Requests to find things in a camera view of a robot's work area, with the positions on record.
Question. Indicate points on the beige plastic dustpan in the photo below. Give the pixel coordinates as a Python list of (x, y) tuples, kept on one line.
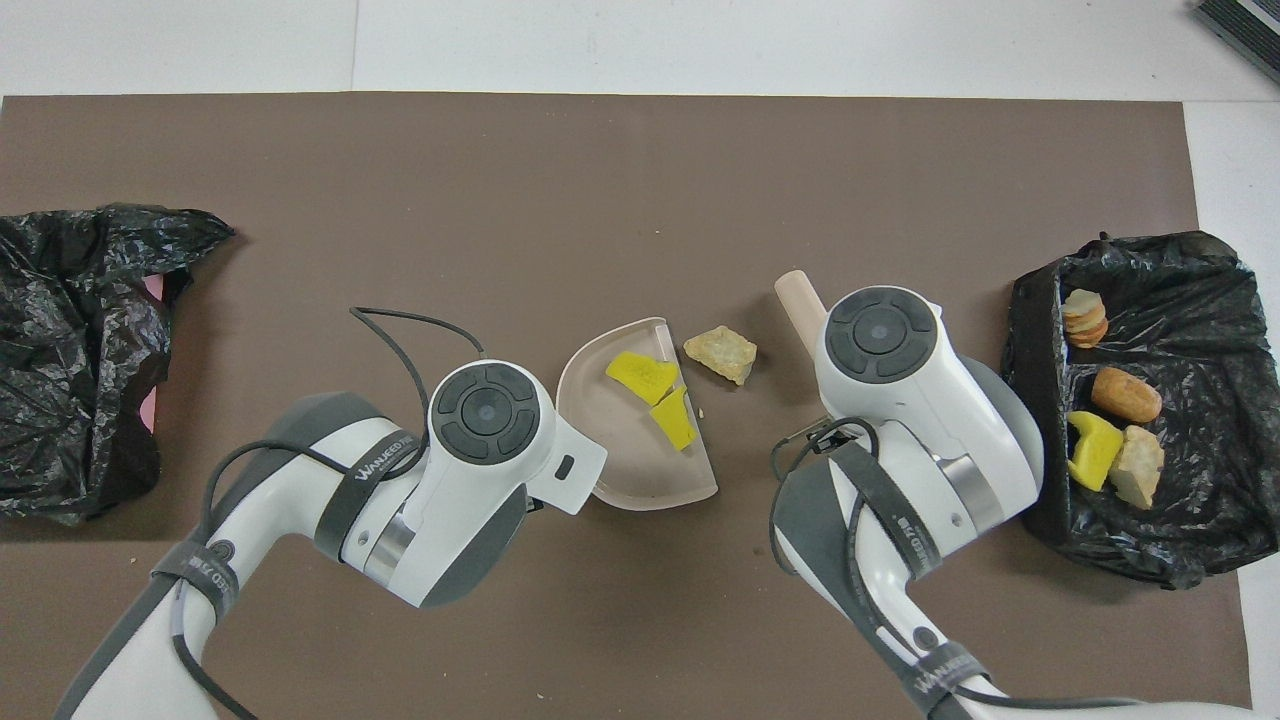
[(640, 470)]

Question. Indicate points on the yellow sponge wedge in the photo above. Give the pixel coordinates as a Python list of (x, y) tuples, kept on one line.
[(645, 375), (677, 420)]

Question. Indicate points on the black bag-lined pink bin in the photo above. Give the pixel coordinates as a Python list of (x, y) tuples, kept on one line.
[(60, 430)]

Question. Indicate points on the beige hand brush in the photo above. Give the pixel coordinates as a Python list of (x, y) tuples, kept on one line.
[(800, 300)]

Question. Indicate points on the brown table mat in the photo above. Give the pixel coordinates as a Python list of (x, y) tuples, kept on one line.
[(450, 200)]

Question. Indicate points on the brown oval bread loaf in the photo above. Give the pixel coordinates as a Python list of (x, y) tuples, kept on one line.
[(1125, 395)]

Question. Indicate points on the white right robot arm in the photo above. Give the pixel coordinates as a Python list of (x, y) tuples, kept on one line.
[(930, 420)]

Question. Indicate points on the pale crusty bread chunk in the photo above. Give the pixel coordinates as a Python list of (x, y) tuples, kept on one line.
[(720, 352)]

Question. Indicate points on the dark grey ribbed panel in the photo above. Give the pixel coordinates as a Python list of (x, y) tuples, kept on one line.
[(1240, 25)]

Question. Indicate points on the striped croissant bread piece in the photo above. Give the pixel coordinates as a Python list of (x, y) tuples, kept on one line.
[(1140, 470)]

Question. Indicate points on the small striped bread roll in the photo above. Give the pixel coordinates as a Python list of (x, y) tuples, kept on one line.
[(1085, 318)]

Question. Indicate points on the notched yellow sponge piece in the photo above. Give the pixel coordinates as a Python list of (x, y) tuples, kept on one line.
[(1095, 455)]

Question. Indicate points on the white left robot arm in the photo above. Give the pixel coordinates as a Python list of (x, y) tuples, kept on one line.
[(450, 510)]

